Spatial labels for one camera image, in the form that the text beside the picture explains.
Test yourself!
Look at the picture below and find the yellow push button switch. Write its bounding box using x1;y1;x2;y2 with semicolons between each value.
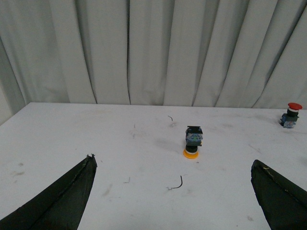
183;126;203;159

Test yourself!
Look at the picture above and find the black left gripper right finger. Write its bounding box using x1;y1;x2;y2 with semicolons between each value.
251;160;307;230

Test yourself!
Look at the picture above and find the white curtain backdrop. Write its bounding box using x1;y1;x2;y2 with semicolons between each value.
0;0;307;123

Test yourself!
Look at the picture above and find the red push button switch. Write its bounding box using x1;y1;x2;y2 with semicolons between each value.
280;103;303;128

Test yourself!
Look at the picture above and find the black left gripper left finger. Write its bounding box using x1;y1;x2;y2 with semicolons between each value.
0;155;97;230

